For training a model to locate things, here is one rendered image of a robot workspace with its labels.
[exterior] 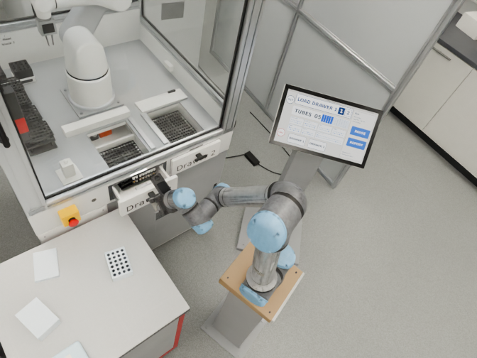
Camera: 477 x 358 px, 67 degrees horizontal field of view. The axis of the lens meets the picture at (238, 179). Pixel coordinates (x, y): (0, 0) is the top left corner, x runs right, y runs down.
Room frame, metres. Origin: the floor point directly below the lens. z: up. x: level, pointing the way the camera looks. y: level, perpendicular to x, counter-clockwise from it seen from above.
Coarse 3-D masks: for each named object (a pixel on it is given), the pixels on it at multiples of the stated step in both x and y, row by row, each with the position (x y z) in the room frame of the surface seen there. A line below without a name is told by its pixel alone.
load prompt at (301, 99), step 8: (304, 96) 1.53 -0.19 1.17; (304, 104) 1.50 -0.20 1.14; (312, 104) 1.51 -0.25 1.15; (320, 104) 1.52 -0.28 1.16; (328, 104) 1.53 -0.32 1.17; (336, 104) 1.54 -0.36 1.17; (328, 112) 1.50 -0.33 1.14; (336, 112) 1.51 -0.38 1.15; (344, 112) 1.52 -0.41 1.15; (352, 112) 1.53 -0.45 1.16
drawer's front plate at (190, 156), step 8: (208, 144) 1.24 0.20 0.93; (216, 144) 1.27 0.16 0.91; (192, 152) 1.15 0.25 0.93; (200, 152) 1.19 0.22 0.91; (208, 152) 1.23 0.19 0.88; (216, 152) 1.28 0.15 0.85; (176, 160) 1.08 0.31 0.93; (184, 160) 1.11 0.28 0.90; (192, 160) 1.15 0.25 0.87; (176, 168) 1.08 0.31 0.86; (184, 168) 1.12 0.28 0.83
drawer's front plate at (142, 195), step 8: (176, 176) 0.98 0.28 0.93; (168, 184) 0.95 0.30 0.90; (176, 184) 0.98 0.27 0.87; (136, 192) 0.83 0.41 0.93; (144, 192) 0.85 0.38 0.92; (120, 200) 0.77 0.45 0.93; (128, 200) 0.79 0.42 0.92; (136, 200) 0.82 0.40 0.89; (144, 200) 0.85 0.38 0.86; (120, 208) 0.76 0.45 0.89; (128, 208) 0.79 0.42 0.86; (136, 208) 0.82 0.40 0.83
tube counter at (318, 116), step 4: (316, 112) 1.49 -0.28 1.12; (316, 116) 1.48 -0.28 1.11; (320, 116) 1.48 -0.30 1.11; (324, 116) 1.49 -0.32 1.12; (328, 116) 1.49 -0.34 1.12; (332, 116) 1.50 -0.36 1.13; (316, 120) 1.47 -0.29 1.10; (320, 120) 1.47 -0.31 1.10; (324, 120) 1.48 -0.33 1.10; (328, 120) 1.48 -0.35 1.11; (332, 120) 1.49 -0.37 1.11; (336, 120) 1.49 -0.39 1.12; (340, 120) 1.49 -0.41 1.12; (344, 120) 1.50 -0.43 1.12; (332, 124) 1.47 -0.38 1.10; (336, 124) 1.48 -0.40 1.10; (340, 124) 1.48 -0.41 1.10; (344, 124) 1.49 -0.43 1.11; (348, 124) 1.49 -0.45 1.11; (344, 128) 1.48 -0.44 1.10
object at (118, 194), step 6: (156, 168) 1.05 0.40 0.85; (162, 168) 1.03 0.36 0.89; (162, 174) 1.02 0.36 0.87; (114, 186) 0.89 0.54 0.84; (132, 186) 0.92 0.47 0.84; (114, 192) 0.83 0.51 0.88; (120, 192) 0.87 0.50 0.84; (126, 192) 0.88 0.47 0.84; (132, 192) 0.89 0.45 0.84; (120, 198) 0.80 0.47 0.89
